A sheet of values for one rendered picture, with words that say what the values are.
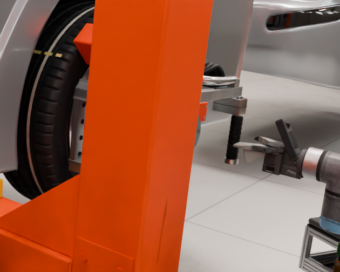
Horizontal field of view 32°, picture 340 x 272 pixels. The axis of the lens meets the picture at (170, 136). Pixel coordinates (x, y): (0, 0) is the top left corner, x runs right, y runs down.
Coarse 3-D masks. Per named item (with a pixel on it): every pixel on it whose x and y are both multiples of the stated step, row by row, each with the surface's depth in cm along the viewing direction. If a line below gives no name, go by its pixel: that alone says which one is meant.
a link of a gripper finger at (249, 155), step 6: (234, 144) 174; (240, 144) 173; (246, 144) 172; (252, 144) 173; (258, 144) 174; (246, 150) 173; (246, 156) 173; (252, 156) 173; (258, 156) 173; (246, 162) 174
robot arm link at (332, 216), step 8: (328, 192) 165; (328, 200) 165; (336, 200) 163; (328, 208) 165; (336, 208) 163; (320, 216) 168; (328, 216) 165; (336, 216) 164; (320, 224) 169; (328, 224) 165; (336, 224) 164; (336, 232) 165
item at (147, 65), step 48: (96, 0) 108; (144, 0) 103; (192, 0) 107; (96, 48) 110; (144, 48) 104; (192, 48) 110; (96, 96) 111; (144, 96) 105; (192, 96) 114; (96, 144) 112; (144, 144) 107; (192, 144) 118; (96, 192) 114; (144, 192) 108; (96, 240) 116; (144, 240) 111
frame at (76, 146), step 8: (88, 72) 158; (80, 80) 156; (80, 88) 155; (80, 96) 155; (80, 104) 156; (80, 112) 157; (72, 120) 158; (80, 120) 158; (72, 128) 158; (80, 128) 158; (72, 136) 158; (80, 136) 160; (72, 144) 159; (80, 144) 160; (72, 152) 159; (80, 152) 161; (72, 160) 159; (80, 160) 159; (72, 168) 160
